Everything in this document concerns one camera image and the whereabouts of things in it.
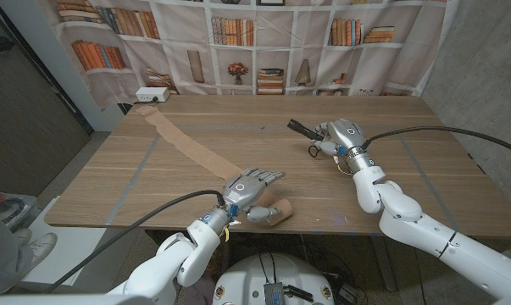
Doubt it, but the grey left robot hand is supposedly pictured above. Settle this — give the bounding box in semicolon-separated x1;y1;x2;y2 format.
220;168;286;225

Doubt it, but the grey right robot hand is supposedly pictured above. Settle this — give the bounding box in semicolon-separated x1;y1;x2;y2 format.
314;118;369;158

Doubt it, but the black cylinder with lanyard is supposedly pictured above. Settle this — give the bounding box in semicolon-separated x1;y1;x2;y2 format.
286;119;325;160

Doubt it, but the tan adhesive wrap roll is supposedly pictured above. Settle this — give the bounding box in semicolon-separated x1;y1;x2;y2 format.
135;104;295;227

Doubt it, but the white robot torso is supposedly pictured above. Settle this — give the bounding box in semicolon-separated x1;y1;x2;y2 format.
214;252;336;305

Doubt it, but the grey finned device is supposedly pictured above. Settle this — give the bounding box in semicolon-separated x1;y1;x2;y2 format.
263;282;286;305

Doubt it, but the printed bookshelf backdrop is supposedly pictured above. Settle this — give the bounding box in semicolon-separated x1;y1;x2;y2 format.
36;0;462;112

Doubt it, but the white power strip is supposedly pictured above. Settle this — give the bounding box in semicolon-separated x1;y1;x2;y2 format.
135;86;171;104

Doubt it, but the grey table leg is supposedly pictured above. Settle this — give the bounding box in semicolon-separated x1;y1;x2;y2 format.
371;236;398;292

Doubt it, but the white shoe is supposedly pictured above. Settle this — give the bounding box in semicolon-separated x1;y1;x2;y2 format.
15;231;58;276

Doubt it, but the dark wooden door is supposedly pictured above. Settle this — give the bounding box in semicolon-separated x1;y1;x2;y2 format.
0;3;92;197

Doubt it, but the person in grey trousers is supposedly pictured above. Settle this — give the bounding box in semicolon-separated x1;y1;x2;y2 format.
0;202;34;296

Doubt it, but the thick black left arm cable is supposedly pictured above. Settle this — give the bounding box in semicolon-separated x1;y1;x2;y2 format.
47;189;226;293

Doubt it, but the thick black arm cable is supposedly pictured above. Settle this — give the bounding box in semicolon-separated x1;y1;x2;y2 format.
360;125;511;158
47;189;226;293

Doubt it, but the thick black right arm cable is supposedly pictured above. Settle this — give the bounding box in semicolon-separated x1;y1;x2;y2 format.
360;125;511;158

